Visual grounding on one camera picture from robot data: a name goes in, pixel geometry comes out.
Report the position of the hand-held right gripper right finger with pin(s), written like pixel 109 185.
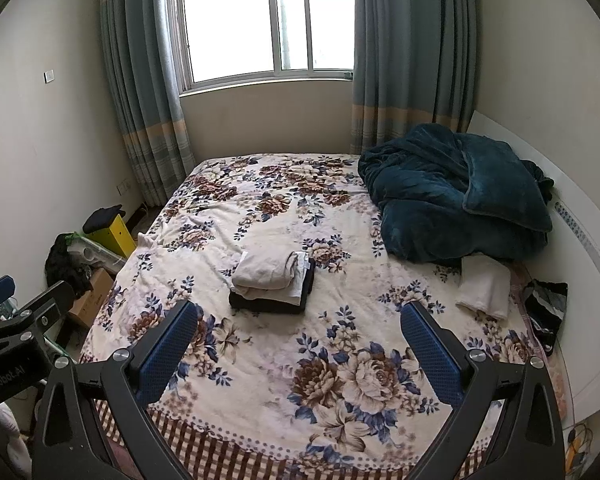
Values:
pixel 432 355

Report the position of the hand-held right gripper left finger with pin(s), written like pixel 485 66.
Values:
pixel 167 355

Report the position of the beige fleece garment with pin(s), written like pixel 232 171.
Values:
pixel 265 267

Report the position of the cardboard box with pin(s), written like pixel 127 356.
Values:
pixel 90 300

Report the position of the black cloth pile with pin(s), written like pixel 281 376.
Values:
pixel 62 265

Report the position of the white plastic container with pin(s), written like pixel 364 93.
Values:
pixel 97 255

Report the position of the white folded towel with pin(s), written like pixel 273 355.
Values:
pixel 482 285

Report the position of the yellow stool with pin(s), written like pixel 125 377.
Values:
pixel 115 237

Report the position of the black cloth on stool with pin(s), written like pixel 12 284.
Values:
pixel 102 217

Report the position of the floral fleece blanket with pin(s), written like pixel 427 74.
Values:
pixel 280 360

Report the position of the black folded garment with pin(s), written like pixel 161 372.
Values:
pixel 270 305

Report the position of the black white striped cloth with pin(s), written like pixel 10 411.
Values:
pixel 545 305

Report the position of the white folded garment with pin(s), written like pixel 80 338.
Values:
pixel 300 280

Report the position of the white headboard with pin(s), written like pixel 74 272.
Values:
pixel 585 310

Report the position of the teal plush blanket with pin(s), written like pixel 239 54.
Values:
pixel 430 195

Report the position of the grey-blue curtain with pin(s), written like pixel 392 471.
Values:
pixel 140 85
pixel 405 60

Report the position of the window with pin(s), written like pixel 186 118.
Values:
pixel 230 25

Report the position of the white wall socket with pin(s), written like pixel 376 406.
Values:
pixel 123 187

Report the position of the white wall switch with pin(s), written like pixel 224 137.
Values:
pixel 50 75

